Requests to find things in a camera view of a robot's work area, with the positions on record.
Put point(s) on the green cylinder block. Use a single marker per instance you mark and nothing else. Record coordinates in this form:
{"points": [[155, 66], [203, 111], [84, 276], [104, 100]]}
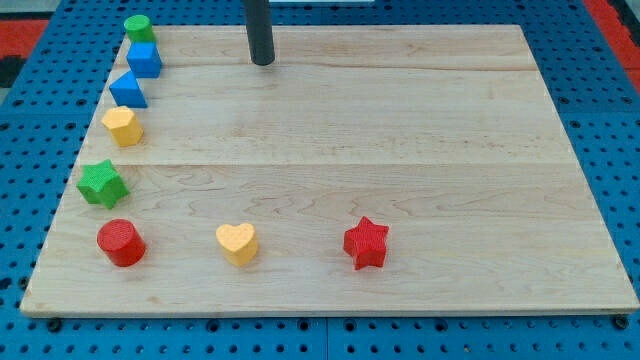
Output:
{"points": [[138, 28]]}

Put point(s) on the yellow heart block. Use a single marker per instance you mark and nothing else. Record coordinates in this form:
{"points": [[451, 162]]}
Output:
{"points": [[238, 242]]}

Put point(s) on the black cylindrical robot arm rod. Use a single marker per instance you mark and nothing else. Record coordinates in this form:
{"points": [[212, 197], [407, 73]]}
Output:
{"points": [[259, 31]]}

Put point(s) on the blue cube block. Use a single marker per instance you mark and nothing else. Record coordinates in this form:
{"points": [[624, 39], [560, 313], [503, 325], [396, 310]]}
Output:
{"points": [[144, 60]]}

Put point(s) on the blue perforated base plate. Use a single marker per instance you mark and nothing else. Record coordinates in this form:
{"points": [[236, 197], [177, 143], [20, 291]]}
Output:
{"points": [[46, 113]]}

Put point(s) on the green star block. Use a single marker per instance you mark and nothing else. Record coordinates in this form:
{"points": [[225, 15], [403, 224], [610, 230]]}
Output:
{"points": [[102, 184]]}

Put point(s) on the red cylinder block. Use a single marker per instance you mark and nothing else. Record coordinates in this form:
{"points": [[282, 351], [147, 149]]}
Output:
{"points": [[120, 241]]}

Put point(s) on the blue triangle block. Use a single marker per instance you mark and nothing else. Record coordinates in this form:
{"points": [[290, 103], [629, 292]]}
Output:
{"points": [[126, 91]]}

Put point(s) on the red star block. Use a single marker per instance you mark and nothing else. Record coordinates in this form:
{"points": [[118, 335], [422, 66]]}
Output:
{"points": [[366, 244]]}

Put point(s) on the light wooden board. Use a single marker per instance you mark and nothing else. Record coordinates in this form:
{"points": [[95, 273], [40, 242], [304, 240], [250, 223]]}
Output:
{"points": [[446, 134]]}

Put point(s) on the yellow hexagon block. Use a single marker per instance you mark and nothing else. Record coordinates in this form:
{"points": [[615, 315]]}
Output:
{"points": [[123, 126]]}

